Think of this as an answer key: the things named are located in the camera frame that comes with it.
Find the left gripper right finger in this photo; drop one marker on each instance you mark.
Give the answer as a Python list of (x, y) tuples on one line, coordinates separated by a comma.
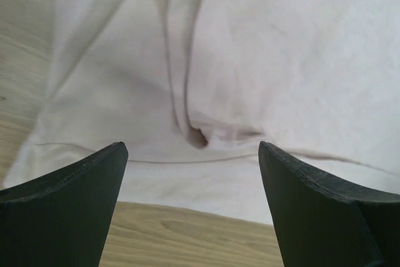
[(323, 220)]

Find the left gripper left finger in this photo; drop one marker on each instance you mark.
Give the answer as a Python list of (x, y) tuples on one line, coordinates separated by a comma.
[(63, 217)]

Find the beige t shirt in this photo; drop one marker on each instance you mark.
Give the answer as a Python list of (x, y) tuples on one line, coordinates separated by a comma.
[(193, 86)]

